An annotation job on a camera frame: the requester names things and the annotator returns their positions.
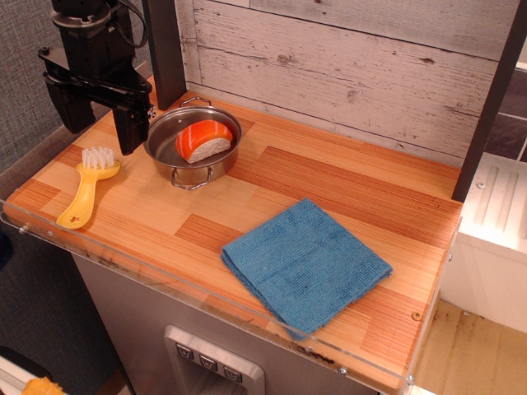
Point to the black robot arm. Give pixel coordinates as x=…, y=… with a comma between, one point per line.
x=78, y=6

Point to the white side cabinet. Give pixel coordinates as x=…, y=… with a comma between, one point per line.
x=486, y=270

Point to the dark left post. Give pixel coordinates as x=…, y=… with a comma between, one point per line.
x=165, y=51

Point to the small steel pot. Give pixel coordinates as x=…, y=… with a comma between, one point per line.
x=164, y=129

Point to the silver dispenser button panel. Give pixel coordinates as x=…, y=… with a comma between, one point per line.
x=201, y=367

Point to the yellow dish brush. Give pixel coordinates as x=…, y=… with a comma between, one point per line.
x=98, y=163

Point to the salmon sushi toy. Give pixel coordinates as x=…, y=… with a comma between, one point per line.
x=203, y=139

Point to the blue folded cloth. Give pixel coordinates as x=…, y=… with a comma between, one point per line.
x=304, y=267

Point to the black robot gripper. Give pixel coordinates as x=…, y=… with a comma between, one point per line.
x=96, y=62

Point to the dark right post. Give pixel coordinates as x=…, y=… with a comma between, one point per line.
x=505, y=69

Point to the dark post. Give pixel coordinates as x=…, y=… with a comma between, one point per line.
x=505, y=69
x=165, y=51

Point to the clear acrylic guard rail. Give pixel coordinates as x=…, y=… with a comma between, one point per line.
x=136, y=302

